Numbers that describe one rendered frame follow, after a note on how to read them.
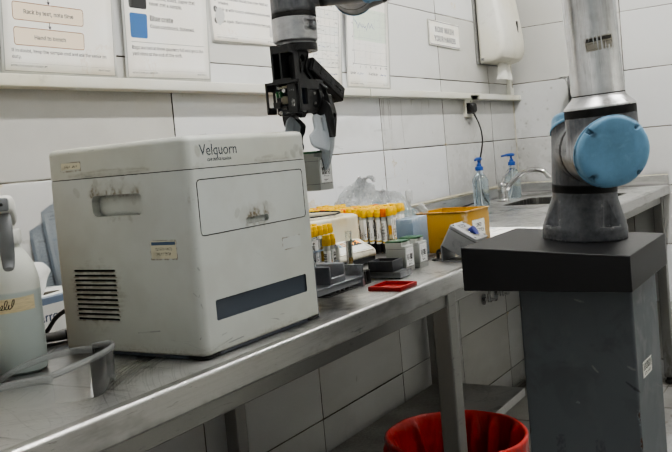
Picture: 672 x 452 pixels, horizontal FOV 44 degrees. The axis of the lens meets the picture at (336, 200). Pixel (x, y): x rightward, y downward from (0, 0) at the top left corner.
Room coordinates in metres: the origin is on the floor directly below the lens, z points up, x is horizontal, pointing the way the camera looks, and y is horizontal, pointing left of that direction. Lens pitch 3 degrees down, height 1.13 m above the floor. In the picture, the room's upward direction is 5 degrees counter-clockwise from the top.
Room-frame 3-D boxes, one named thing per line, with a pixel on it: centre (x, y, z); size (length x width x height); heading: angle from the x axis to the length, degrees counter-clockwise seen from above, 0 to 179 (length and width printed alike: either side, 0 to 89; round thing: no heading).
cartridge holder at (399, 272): (1.71, -0.09, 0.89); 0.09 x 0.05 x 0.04; 60
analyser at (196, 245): (1.30, 0.22, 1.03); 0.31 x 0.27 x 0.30; 148
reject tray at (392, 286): (1.56, -0.09, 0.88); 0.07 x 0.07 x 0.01; 58
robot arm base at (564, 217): (1.54, -0.45, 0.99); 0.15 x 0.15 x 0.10
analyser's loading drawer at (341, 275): (1.42, 0.04, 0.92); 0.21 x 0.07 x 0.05; 148
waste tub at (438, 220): (2.05, -0.28, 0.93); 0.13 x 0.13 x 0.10; 56
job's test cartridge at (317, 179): (1.44, 0.03, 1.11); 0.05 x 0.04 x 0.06; 57
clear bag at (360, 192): (2.52, -0.06, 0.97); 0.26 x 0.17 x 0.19; 164
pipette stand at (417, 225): (1.92, -0.17, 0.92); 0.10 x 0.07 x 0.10; 155
